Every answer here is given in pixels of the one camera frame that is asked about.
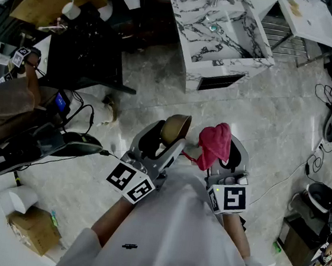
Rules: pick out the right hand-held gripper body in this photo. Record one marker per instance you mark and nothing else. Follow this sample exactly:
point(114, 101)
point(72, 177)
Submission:
point(234, 200)

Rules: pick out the wooden side cabinet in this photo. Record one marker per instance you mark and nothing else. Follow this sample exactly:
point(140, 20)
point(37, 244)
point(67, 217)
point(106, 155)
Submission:
point(299, 246)

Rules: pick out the marble sink basin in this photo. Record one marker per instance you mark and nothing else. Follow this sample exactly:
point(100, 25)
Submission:
point(224, 40)

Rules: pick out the green bottle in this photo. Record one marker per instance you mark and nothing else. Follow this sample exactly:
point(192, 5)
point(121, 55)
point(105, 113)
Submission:
point(276, 247)

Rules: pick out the cardboard box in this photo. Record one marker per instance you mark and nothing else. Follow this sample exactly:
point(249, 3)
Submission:
point(35, 231)

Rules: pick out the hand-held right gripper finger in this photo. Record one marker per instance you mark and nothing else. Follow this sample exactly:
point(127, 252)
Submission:
point(244, 162)
point(218, 168)

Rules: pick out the black bucket with white rim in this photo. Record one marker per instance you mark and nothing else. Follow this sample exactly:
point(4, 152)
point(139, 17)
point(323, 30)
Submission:
point(322, 198)

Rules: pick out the white soap bottle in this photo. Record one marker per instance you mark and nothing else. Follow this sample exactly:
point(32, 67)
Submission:
point(2, 59)

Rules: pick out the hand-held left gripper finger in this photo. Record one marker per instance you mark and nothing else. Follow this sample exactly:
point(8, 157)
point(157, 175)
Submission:
point(172, 157)
point(136, 140)

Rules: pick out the white cup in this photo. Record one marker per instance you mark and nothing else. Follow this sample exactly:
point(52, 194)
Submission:
point(71, 11)

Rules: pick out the metal rack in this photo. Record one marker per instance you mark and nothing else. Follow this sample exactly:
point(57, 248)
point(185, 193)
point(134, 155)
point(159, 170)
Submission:
point(281, 38)

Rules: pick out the yellow sponge cloth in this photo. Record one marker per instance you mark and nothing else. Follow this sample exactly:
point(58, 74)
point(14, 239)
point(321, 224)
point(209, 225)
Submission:
point(294, 8)

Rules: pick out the white cylinder container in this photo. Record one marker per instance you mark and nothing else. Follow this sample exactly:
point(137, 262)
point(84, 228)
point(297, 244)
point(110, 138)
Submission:
point(18, 199)

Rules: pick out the black marble vanity cabinet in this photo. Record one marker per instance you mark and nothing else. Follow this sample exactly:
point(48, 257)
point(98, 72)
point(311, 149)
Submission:
point(86, 51)

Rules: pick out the white rectangular washbasin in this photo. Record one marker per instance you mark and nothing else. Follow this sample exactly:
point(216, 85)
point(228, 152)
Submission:
point(318, 24)

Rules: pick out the white paper roll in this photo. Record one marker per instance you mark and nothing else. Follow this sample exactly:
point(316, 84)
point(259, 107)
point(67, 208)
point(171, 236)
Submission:
point(106, 10)

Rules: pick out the person's white shirt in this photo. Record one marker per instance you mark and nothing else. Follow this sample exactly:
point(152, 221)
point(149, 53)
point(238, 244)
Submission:
point(172, 234)

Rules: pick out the small white washbasin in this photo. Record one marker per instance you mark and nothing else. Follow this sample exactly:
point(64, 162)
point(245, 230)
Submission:
point(46, 48)

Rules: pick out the brown bowl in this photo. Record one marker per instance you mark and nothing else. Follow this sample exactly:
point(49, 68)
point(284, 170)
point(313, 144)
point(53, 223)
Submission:
point(175, 129)

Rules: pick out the pink cloth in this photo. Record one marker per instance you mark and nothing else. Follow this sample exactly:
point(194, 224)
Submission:
point(214, 144)

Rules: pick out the person's left forearm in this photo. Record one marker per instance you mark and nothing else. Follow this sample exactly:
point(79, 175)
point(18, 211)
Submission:
point(111, 221)

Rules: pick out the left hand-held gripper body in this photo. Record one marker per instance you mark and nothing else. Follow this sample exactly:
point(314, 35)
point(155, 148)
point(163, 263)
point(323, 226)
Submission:
point(120, 176)

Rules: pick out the person's right forearm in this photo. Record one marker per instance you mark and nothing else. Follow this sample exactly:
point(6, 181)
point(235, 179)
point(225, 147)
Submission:
point(236, 236)

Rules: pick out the teal sink drain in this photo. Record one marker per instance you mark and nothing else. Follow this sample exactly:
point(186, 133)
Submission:
point(214, 28)

